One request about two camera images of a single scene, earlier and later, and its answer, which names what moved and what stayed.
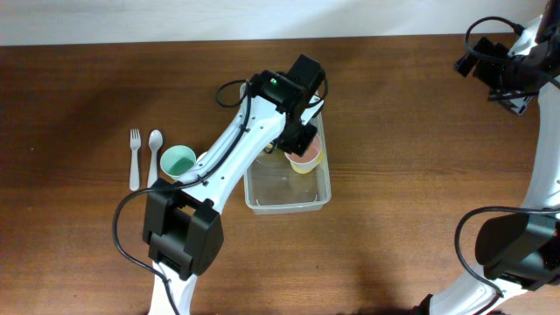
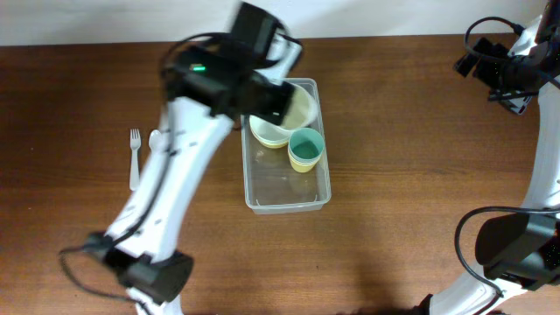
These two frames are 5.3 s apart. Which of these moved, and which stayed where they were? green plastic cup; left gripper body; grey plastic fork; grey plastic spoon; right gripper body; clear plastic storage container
Moved: green plastic cup; left gripper body
Stayed: grey plastic fork; clear plastic storage container; right gripper body; grey plastic spoon
